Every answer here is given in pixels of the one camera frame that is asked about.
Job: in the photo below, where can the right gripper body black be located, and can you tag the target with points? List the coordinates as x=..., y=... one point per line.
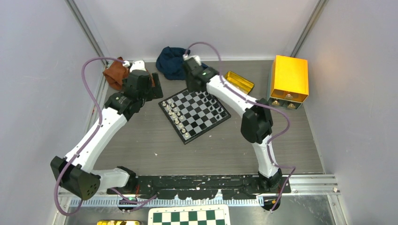
x=191, y=85

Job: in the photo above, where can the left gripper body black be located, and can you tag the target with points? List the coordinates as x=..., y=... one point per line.
x=146, y=93

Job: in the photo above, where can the gold tin tray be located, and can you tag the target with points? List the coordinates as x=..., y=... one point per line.
x=239, y=82

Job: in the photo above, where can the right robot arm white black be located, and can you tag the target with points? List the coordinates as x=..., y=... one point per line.
x=256, y=119

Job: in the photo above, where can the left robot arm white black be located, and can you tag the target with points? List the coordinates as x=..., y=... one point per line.
x=76, y=168

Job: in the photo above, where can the green white checkered board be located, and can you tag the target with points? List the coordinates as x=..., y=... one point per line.
x=190, y=215

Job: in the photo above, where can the orange brown cloth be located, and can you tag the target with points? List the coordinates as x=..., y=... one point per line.
x=115, y=74

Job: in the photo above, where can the dark blue cloth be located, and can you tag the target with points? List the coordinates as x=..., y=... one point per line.
x=170, y=63

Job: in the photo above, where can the black white chessboard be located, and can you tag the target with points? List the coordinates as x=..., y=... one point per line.
x=199, y=112

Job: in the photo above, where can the yellow drawer box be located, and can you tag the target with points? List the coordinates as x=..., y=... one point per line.
x=288, y=83

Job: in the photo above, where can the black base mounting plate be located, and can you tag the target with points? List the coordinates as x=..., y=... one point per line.
x=201, y=187

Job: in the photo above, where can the gold object bottom edge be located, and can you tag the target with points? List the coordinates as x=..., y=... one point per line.
x=119, y=222

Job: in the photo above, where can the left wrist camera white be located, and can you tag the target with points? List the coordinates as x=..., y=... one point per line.
x=135, y=65

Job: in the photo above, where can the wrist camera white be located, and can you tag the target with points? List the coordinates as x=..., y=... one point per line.
x=135, y=65
x=195, y=57

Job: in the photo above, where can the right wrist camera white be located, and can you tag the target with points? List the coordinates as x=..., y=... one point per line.
x=195, y=57

